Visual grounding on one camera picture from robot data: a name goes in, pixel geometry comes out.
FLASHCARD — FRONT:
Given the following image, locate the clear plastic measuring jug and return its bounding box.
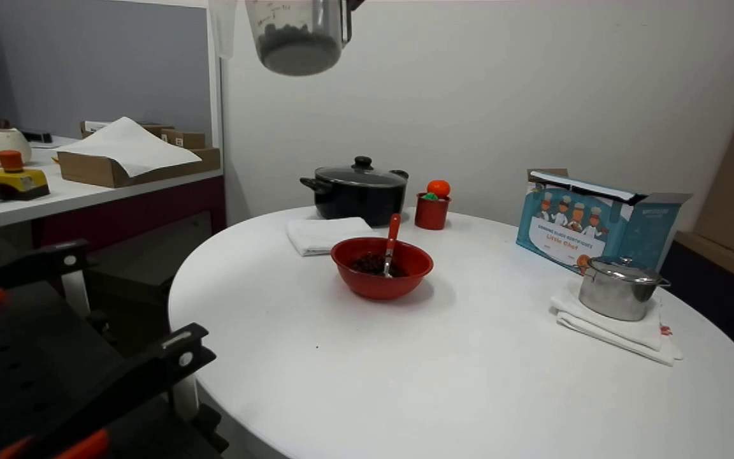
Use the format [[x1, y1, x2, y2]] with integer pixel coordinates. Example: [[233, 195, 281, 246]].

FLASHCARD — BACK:
[[244, 0, 353, 77]]

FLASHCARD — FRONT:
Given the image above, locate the black pot glass lid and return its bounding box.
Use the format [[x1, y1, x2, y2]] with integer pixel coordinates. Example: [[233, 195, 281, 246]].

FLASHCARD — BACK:
[[315, 156, 407, 188]]

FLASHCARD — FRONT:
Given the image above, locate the black cooking pot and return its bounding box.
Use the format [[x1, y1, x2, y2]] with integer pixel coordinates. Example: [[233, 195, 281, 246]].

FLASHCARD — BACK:
[[299, 168, 410, 227]]

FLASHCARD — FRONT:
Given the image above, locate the row of cardboard boxes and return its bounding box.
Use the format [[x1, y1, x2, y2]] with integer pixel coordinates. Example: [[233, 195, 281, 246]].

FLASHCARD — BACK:
[[80, 120, 206, 150]]

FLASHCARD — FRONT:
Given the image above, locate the red cup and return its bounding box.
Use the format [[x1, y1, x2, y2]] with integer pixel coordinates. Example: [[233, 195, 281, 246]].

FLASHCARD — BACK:
[[414, 193, 451, 231]]

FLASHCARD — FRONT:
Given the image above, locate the folded white cloth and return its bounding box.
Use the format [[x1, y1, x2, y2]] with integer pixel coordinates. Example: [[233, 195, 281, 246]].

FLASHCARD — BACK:
[[287, 217, 377, 257]]

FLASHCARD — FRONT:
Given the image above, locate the heap of dark beans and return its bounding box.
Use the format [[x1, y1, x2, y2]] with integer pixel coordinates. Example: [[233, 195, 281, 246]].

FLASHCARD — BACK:
[[349, 253, 407, 278]]

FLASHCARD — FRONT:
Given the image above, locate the white paper sheet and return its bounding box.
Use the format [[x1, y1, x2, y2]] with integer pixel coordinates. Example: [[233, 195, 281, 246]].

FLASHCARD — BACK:
[[55, 117, 203, 179]]

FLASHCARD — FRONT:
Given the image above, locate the red bowl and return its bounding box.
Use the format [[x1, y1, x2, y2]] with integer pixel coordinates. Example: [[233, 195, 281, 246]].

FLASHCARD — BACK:
[[331, 237, 434, 301]]

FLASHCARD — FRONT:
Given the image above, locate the flat cardboard tray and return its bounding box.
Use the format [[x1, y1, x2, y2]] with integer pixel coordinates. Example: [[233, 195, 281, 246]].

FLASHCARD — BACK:
[[57, 147, 221, 189]]

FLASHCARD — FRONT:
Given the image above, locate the blue toy kitchen set box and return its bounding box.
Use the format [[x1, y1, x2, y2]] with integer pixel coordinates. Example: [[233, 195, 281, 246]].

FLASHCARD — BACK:
[[515, 168, 693, 275]]

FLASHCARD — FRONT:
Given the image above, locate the white desk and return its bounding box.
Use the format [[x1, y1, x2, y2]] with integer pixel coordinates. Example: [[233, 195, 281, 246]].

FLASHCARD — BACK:
[[0, 135, 225, 231]]

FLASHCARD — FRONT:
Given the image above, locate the small steel pot lid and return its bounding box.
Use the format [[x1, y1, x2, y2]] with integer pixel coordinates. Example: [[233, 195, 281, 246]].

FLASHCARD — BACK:
[[586, 256, 663, 284]]

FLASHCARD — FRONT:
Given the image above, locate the yellow emergency stop button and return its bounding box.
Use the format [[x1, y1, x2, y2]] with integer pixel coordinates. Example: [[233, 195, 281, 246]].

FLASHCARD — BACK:
[[0, 150, 50, 201]]

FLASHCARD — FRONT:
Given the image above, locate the small steel pot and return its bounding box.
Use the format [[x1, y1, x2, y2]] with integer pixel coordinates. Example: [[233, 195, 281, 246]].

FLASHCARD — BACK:
[[578, 256, 672, 322]]

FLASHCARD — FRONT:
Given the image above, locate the folded white towel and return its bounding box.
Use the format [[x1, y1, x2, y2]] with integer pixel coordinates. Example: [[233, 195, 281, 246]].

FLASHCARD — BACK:
[[550, 280, 684, 367]]

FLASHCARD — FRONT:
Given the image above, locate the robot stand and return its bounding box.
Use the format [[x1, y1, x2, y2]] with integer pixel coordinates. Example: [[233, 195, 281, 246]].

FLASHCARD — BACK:
[[0, 239, 229, 459]]

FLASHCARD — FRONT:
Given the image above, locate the spoon with orange handle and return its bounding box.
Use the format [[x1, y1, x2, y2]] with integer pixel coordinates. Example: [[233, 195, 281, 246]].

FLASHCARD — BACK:
[[382, 214, 401, 278]]

